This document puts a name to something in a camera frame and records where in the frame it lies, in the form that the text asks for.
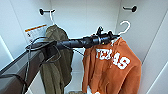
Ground grey wire basket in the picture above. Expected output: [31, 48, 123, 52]
[68, 89, 84, 94]

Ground orange printed hoodie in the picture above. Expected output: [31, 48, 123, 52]
[81, 36, 143, 94]

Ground dark green jacket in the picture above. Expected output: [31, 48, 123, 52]
[40, 24, 75, 94]

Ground white wardrobe door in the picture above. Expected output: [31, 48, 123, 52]
[0, 0, 46, 94]
[137, 0, 168, 94]

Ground white clothes hanger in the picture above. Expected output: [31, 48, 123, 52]
[47, 8, 58, 27]
[111, 20, 132, 46]

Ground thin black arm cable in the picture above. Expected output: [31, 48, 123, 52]
[23, 35, 86, 94]

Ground white wardrobe carcass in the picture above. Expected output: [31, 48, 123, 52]
[9, 0, 158, 94]

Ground orange label sticker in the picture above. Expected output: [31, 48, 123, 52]
[24, 23, 48, 43]

